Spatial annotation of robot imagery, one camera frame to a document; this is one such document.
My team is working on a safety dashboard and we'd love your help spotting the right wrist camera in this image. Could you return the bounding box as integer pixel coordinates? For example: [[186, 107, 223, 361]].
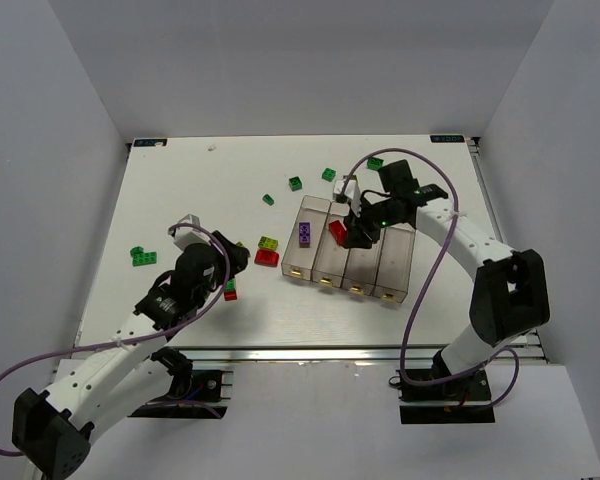
[[332, 175, 362, 216]]

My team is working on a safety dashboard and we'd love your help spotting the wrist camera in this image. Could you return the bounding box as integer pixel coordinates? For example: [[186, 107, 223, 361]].
[[167, 214, 209, 252], [332, 175, 362, 216]]

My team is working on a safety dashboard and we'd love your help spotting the red rounded lego brick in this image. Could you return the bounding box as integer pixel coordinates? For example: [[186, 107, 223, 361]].
[[254, 249, 279, 267]]

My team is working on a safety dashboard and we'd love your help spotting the large red lego brick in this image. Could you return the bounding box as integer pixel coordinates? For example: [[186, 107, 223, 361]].
[[328, 220, 347, 247]]

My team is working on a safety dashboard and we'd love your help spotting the blue label sticker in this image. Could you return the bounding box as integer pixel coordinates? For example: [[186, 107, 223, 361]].
[[429, 134, 465, 143], [132, 138, 168, 148]]

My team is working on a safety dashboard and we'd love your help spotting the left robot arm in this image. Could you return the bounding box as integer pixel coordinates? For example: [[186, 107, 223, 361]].
[[12, 231, 250, 479]]

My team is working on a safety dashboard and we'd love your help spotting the small green lego brick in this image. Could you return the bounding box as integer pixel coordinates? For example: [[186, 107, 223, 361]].
[[321, 168, 336, 182]]

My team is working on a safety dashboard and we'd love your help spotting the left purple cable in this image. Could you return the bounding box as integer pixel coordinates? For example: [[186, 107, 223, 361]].
[[0, 222, 233, 457]]

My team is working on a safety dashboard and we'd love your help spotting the right blue label sticker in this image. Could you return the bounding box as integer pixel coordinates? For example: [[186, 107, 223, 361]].
[[429, 134, 465, 143]]

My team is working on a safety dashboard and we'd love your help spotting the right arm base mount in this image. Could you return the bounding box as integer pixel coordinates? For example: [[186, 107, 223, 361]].
[[388, 370, 495, 425]]

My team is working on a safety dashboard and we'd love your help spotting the left blue label sticker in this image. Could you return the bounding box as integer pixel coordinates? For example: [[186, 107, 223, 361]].
[[132, 138, 168, 148]]

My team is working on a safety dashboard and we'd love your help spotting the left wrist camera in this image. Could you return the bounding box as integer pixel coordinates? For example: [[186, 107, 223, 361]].
[[167, 214, 209, 252]]

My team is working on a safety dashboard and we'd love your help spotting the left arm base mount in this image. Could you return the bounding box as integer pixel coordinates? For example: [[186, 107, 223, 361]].
[[130, 347, 233, 420]]

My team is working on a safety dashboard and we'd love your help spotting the clear bin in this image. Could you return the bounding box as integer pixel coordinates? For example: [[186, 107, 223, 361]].
[[312, 202, 350, 288], [343, 231, 384, 296], [281, 196, 331, 281], [373, 224, 415, 303]]

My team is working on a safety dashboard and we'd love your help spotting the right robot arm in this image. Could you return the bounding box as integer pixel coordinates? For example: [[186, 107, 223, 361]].
[[333, 160, 550, 388]]

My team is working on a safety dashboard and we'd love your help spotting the tiny green lego brick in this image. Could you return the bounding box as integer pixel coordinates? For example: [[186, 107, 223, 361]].
[[262, 194, 275, 206]]

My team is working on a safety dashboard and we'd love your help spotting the green L-shaped lego plate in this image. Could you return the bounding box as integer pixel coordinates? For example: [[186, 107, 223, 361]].
[[130, 246, 158, 267]]

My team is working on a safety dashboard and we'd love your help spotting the purple lego brick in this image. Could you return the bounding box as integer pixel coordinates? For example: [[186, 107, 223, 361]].
[[298, 222, 311, 248]]

